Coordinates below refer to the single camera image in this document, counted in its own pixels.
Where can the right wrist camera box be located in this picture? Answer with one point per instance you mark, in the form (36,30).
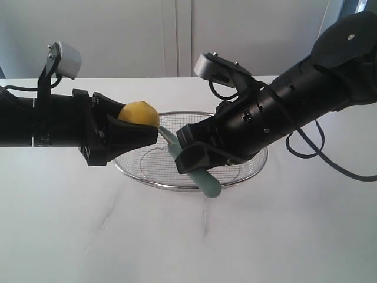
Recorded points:
(212,66)

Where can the yellow lemon with sticker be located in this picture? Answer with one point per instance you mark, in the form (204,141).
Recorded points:
(140,112)

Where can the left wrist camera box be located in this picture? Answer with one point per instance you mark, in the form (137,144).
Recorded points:
(63,60)

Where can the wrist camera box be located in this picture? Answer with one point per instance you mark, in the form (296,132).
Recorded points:
(63,60)
(212,66)

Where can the teal handled peeler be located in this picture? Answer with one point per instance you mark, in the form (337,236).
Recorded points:
(204,180)

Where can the white cabinet doors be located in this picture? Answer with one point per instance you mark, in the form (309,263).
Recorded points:
(160,38)

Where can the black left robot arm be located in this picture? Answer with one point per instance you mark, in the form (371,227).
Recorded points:
(45,121)

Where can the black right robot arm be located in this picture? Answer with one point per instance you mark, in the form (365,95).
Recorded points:
(339,72)

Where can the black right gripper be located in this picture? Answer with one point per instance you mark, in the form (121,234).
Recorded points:
(259,116)

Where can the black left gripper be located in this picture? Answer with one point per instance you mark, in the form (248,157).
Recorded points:
(120,136)

